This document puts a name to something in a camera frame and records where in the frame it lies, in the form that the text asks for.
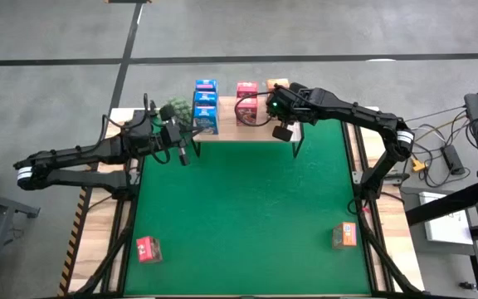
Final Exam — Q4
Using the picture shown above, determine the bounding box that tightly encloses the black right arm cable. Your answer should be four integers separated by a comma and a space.
233, 91, 274, 128

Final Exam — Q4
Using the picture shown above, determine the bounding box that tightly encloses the white box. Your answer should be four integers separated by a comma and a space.
419, 191, 474, 246

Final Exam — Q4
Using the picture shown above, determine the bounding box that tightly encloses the yellow black hazard tape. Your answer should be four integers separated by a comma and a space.
58, 184, 90, 297

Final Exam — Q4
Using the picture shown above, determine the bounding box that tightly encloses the pink Froot Loops box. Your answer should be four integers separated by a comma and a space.
135, 235, 163, 264
235, 96, 259, 127
236, 81, 260, 99

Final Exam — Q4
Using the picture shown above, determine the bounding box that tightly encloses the pale bushy potted plant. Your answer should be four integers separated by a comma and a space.
168, 97, 193, 128

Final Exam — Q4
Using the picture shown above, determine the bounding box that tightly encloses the black power brick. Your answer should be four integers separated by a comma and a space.
441, 144, 467, 176

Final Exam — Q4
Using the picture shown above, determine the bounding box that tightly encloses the black crossbar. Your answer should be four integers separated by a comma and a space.
404, 180, 478, 226

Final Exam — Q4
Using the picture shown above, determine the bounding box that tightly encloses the orange Mini Wheats box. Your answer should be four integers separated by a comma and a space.
266, 78, 290, 91
331, 221, 359, 251

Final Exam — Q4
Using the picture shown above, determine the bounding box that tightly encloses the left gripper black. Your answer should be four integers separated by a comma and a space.
120, 103, 192, 168

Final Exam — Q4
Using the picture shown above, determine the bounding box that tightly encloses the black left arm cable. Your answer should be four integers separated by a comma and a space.
142, 92, 173, 165

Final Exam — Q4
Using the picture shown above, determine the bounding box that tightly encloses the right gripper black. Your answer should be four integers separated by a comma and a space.
265, 81, 309, 144

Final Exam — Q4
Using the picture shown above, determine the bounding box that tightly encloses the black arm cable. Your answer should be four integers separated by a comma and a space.
233, 91, 274, 128
142, 92, 173, 165

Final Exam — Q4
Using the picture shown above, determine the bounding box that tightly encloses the green table mat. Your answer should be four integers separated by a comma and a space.
123, 112, 372, 297

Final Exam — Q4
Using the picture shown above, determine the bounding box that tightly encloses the grey floor cable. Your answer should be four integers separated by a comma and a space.
404, 105, 469, 123

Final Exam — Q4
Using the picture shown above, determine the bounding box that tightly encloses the blue Rice Krispies box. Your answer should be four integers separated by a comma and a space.
193, 91, 219, 108
194, 79, 219, 93
193, 105, 220, 135

